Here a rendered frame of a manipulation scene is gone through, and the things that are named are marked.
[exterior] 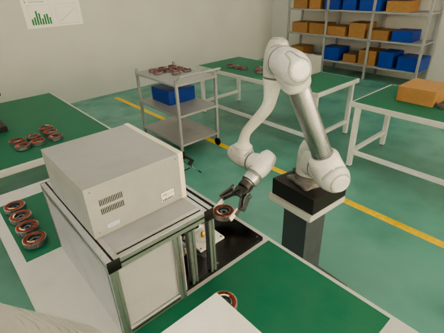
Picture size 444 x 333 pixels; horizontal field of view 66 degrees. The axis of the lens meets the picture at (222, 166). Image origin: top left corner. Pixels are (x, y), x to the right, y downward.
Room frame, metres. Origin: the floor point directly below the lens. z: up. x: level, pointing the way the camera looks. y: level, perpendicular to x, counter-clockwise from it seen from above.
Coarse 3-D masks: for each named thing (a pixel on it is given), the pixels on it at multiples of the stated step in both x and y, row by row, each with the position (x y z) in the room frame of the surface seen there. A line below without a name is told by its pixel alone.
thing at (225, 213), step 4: (216, 208) 1.44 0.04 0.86; (220, 208) 1.45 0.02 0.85; (224, 208) 1.46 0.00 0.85; (228, 208) 1.45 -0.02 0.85; (232, 208) 1.44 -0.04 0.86; (216, 212) 1.41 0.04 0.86; (224, 212) 1.44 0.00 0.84; (228, 212) 1.43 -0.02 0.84; (232, 212) 1.40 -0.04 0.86; (216, 216) 1.39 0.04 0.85; (220, 216) 1.38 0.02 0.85; (224, 216) 1.38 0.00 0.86; (228, 216) 1.38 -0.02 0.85; (220, 220) 1.37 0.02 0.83; (224, 220) 1.37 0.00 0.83; (228, 220) 1.37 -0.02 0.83
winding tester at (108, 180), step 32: (128, 128) 1.44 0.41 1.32; (64, 160) 1.14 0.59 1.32; (96, 160) 1.13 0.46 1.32; (128, 160) 1.12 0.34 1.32; (160, 160) 1.12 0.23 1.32; (64, 192) 1.11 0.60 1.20; (96, 192) 0.95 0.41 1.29; (128, 192) 1.02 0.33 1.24; (160, 192) 1.10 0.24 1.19; (96, 224) 0.93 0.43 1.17
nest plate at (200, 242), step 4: (204, 224) 1.41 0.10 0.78; (200, 228) 1.38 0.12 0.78; (204, 228) 1.38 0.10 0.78; (196, 232) 1.35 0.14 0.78; (200, 232) 1.35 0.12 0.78; (204, 232) 1.35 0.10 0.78; (216, 232) 1.35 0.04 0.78; (184, 236) 1.32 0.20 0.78; (196, 236) 1.32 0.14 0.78; (200, 236) 1.32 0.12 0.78; (216, 236) 1.31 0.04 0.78; (220, 236) 1.31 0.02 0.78; (196, 240) 1.29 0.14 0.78; (200, 240) 1.28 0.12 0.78; (204, 240) 1.28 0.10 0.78; (216, 240) 1.28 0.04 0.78; (196, 244) 1.26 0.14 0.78; (200, 244) 1.26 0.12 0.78; (204, 244) 1.26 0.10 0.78; (196, 248) 1.24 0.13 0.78; (200, 248) 1.23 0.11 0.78; (204, 248) 1.23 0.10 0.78
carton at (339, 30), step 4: (336, 24) 7.91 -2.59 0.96; (340, 24) 7.88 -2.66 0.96; (344, 24) 7.86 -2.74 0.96; (348, 24) 7.83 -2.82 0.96; (328, 28) 7.75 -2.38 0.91; (332, 28) 7.68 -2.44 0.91; (336, 28) 7.61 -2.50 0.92; (340, 28) 7.54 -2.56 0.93; (344, 28) 7.47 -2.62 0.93; (348, 28) 7.54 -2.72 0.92; (328, 32) 7.75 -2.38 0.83; (332, 32) 7.67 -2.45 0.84; (336, 32) 7.60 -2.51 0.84; (340, 32) 7.53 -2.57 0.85; (344, 32) 7.46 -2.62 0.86
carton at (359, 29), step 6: (354, 24) 7.32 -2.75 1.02; (360, 24) 7.22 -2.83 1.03; (366, 24) 7.13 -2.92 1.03; (354, 30) 7.30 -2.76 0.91; (360, 30) 7.20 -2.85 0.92; (366, 30) 7.15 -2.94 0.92; (348, 36) 7.39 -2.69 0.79; (354, 36) 7.29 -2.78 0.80; (360, 36) 7.19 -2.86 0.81; (366, 36) 7.17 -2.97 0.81
